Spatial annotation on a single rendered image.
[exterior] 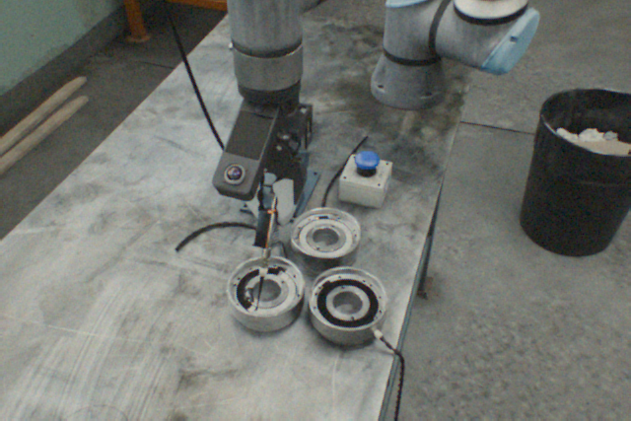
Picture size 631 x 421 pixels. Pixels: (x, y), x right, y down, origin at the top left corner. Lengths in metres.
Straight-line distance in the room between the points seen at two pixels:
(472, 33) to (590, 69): 2.07
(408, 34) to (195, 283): 0.59
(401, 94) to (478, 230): 1.03
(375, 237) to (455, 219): 1.25
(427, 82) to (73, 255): 0.70
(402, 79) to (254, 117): 0.58
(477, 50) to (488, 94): 1.74
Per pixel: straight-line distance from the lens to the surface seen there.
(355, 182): 1.01
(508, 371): 1.87
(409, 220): 1.02
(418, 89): 1.25
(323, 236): 0.97
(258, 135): 0.69
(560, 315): 2.03
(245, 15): 0.64
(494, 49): 1.13
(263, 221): 0.80
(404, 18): 1.20
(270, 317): 0.84
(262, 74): 0.67
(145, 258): 0.98
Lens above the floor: 1.50
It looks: 41 degrees down
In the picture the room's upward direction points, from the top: straight up
